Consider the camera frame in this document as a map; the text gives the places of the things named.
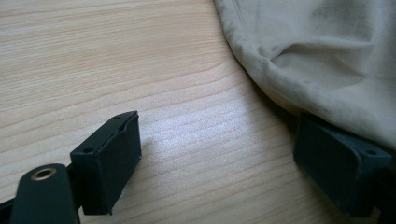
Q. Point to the beige pants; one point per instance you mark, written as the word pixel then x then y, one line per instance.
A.
pixel 317 56

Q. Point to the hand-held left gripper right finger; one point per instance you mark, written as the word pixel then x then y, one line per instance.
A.
pixel 336 168

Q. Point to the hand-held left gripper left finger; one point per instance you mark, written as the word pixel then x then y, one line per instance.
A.
pixel 106 168

